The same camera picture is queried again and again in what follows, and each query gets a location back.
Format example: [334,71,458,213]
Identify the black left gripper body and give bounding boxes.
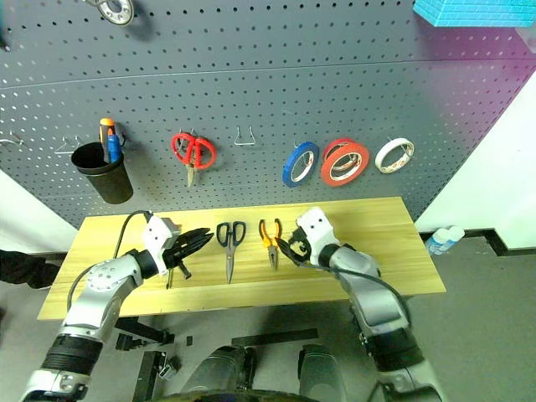
[163,234,192,269]

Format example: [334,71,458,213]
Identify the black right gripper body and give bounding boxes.
[291,232,314,265]

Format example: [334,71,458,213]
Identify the orange handled pliers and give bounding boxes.
[258,218,282,271]

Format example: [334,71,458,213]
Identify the blue tape roll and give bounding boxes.
[281,141,320,188]

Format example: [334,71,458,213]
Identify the large orange-red tape roll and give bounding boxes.
[321,142,371,188]

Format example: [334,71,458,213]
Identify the white tape roll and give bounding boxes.
[374,136,415,174]

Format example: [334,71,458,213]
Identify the dark grey perforated pegboard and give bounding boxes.
[0,0,536,229]

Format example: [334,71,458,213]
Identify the black plastic cup holder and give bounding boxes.
[70,141,134,205]

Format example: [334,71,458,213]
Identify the table caster wheel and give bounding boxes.
[158,353,181,380]

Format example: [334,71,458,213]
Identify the grey rounded shell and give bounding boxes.
[297,343,347,397]
[183,345,256,397]

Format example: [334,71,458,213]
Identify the white blue plastic bottle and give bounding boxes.
[425,228,451,256]
[443,224,466,248]

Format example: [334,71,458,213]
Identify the black rounded rim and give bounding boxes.
[158,389,378,402]

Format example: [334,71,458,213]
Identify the black bulky object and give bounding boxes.
[0,249,59,290]

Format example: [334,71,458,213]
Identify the cyan brick-pattern box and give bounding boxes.
[413,0,536,28]

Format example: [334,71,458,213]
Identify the clear plastic container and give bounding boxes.
[515,24,536,45]

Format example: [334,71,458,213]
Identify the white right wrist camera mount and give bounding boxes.
[295,207,338,265]

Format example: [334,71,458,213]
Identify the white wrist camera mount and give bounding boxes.
[141,215,182,276]
[295,207,338,265]

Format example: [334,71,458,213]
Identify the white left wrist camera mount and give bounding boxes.
[141,215,182,276]

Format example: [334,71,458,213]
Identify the black blue handled scissors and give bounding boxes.
[215,220,247,285]

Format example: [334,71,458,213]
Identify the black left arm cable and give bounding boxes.
[66,209,154,313]

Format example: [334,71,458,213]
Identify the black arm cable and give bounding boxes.
[66,209,154,313]
[307,261,414,336]

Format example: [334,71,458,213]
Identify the red handled scissors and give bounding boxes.
[170,132,218,188]

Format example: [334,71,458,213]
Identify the black metal table frame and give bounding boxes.
[115,316,319,402]

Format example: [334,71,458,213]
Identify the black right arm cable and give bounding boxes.
[307,261,414,336]

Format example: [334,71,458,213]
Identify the blue handled tool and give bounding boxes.
[107,133,123,163]

